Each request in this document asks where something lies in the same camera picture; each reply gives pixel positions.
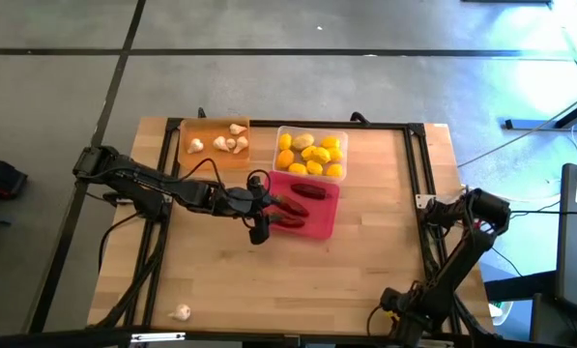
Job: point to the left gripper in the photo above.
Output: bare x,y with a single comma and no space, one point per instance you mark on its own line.
235,203

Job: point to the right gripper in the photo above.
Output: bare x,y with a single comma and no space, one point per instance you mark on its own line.
411,307

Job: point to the red chili pepper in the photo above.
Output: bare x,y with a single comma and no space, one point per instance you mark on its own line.
290,222
294,207
308,191

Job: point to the pink translucent plastic bin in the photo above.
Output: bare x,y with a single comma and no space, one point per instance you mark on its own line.
322,217

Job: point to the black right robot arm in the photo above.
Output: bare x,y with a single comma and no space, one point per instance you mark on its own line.
462,261

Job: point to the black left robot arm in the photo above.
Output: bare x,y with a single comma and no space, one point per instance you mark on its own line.
124,175

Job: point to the clear plastic bin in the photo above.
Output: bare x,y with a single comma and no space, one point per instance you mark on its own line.
312,130

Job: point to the white and green cup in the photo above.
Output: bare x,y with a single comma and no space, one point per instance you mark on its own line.
503,311

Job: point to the black stand crossbar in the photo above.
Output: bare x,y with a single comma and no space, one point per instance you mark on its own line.
220,339

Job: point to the black desk leg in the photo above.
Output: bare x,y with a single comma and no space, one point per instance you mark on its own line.
534,124

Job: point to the red and black bag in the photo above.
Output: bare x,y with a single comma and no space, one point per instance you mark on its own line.
0,176

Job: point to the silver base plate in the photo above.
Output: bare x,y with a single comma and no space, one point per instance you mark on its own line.
424,201
166,198

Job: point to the black aluminium frame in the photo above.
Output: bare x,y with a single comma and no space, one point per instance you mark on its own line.
389,126

